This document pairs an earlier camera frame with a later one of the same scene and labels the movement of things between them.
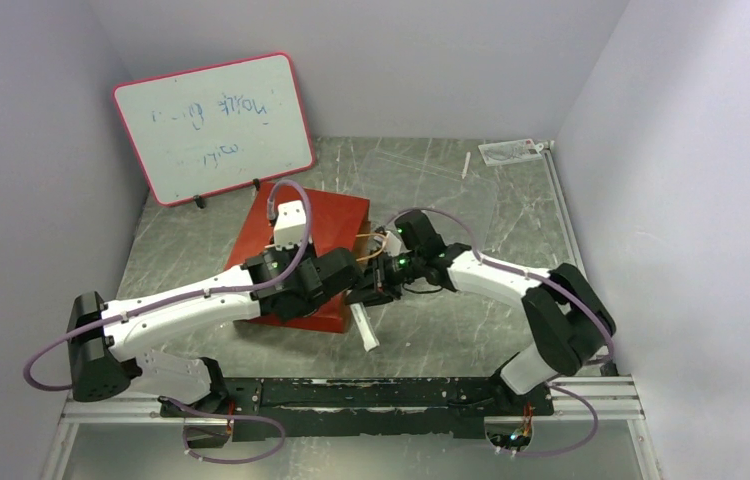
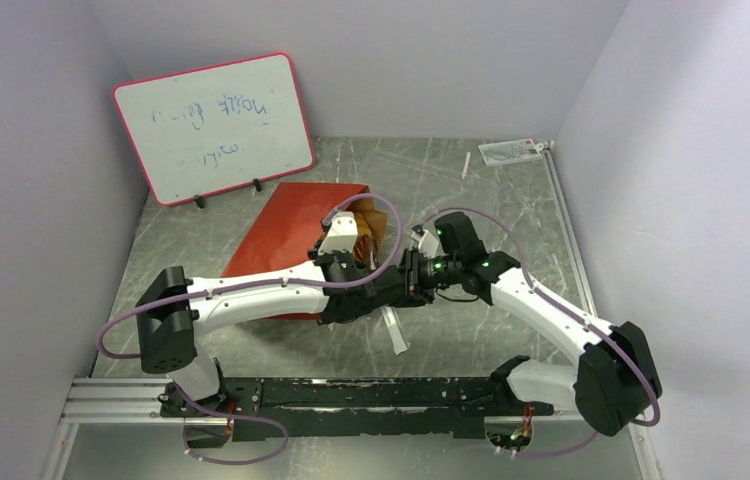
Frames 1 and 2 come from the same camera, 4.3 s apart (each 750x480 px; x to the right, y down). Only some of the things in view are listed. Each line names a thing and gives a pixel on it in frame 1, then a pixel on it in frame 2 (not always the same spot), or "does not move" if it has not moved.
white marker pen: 463,175 does not move
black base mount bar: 272,410 does not move
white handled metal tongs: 366,330 -> 399,339
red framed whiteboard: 211,129 does not move
